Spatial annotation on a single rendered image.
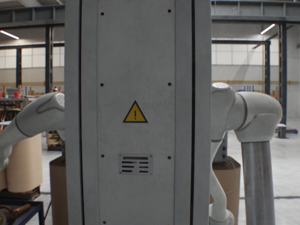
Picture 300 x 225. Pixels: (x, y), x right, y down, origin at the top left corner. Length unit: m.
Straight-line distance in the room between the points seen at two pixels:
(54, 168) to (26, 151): 2.14
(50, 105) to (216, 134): 0.55
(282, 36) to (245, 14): 1.94
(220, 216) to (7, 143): 0.91
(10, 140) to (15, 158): 2.82
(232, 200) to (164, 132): 1.15
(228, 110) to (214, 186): 0.33
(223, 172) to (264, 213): 0.67
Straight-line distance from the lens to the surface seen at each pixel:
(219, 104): 0.78
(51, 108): 0.83
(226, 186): 1.59
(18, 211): 1.47
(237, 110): 0.81
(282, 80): 10.97
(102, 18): 0.60
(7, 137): 0.98
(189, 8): 0.58
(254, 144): 0.89
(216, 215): 1.14
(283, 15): 10.84
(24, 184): 3.89
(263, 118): 0.87
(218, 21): 10.75
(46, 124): 0.86
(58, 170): 1.66
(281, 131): 11.00
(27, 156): 3.81
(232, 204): 1.66
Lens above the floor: 1.49
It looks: 2 degrees down
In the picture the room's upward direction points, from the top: straight up
